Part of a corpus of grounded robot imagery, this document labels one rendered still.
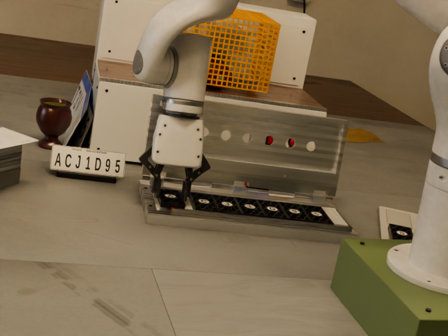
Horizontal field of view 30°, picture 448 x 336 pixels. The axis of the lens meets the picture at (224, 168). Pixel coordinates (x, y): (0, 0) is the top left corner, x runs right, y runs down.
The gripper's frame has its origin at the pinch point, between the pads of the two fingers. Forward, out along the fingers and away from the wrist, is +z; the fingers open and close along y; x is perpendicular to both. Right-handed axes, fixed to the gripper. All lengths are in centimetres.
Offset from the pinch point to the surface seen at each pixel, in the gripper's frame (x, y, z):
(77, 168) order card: 16.0, -18.5, -0.5
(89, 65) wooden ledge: 140, -12, -24
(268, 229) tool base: -6.6, 19.5, 5.0
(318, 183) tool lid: 10.2, 34.4, -4.0
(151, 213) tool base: -6.7, -4.3, 4.2
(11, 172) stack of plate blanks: 6.1, -31.9, 0.8
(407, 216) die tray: 12, 58, 2
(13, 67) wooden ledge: 120, -38, -20
